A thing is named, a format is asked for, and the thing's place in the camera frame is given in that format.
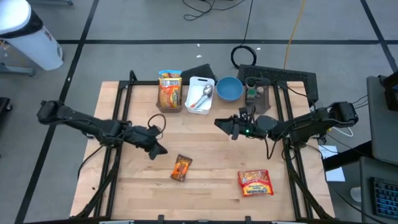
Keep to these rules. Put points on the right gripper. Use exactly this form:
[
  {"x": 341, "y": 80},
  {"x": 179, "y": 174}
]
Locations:
[{"x": 245, "y": 127}]

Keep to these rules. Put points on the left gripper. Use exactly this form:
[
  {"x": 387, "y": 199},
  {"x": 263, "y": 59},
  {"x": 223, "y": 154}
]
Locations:
[{"x": 146, "y": 137}]

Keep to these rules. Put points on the orange taco mix pouch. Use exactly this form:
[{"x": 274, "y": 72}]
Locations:
[{"x": 181, "y": 168}]

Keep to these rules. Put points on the green-lidded glass jar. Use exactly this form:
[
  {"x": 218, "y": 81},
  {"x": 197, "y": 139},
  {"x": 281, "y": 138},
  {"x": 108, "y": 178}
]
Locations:
[{"x": 251, "y": 92}]

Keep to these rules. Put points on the white plastic bin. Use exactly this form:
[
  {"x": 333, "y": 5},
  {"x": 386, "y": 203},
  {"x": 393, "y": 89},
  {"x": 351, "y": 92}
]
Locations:
[{"x": 194, "y": 93}]

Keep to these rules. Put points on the orange ramen packet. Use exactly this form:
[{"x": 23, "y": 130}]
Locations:
[{"x": 169, "y": 98}]

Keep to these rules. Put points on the red ramen packet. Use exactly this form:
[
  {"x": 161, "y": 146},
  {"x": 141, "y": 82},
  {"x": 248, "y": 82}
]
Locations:
[{"x": 255, "y": 183}]

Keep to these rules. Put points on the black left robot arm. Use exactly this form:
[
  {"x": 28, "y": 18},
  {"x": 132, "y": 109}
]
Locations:
[{"x": 87, "y": 124}]

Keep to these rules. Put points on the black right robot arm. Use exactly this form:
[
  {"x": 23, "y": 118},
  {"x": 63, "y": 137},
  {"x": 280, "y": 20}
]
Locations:
[{"x": 311, "y": 124}]

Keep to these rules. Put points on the blue bowl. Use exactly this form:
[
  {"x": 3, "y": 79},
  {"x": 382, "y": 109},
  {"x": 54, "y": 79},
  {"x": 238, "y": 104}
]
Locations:
[{"x": 229, "y": 88}]

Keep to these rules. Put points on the grey plastic bin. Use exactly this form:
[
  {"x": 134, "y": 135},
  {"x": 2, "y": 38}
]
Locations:
[
  {"x": 262, "y": 104},
  {"x": 169, "y": 109}
]

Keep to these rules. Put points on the black triangular panel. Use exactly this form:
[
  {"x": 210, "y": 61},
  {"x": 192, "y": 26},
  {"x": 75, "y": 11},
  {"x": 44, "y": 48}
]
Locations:
[{"x": 199, "y": 71}]

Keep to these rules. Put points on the black perforated panel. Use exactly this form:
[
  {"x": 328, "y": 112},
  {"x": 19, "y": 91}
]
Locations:
[{"x": 280, "y": 74}]

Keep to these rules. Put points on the white paper sheet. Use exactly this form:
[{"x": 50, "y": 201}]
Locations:
[{"x": 335, "y": 175}]

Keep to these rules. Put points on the black desk beam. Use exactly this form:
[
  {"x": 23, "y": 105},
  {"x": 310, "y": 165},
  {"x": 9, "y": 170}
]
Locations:
[{"x": 345, "y": 157}]

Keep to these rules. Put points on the white round device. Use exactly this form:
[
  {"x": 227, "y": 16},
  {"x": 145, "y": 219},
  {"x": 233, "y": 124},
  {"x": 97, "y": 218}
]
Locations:
[{"x": 356, "y": 194}]

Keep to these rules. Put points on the grey desk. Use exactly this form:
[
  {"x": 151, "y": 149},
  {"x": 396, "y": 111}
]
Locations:
[{"x": 383, "y": 133}]

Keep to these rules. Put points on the black caster wheel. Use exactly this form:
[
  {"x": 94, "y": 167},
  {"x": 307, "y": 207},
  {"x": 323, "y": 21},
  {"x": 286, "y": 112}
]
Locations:
[{"x": 4, "y": 105}]

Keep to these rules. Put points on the metal floor stand base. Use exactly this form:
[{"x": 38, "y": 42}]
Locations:
[{"x": 18, "y": 71}]

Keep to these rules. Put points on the white trash can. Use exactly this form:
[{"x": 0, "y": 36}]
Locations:
[{"x": 32, "y": 46}]

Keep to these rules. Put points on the backlit keyboard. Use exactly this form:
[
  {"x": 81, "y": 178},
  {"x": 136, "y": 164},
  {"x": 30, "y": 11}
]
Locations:
[{"x": 385, "y": 199}]

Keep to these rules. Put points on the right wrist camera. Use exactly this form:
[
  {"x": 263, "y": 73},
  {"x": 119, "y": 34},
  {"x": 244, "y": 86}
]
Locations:
[{"x": 244, "y": 113}]

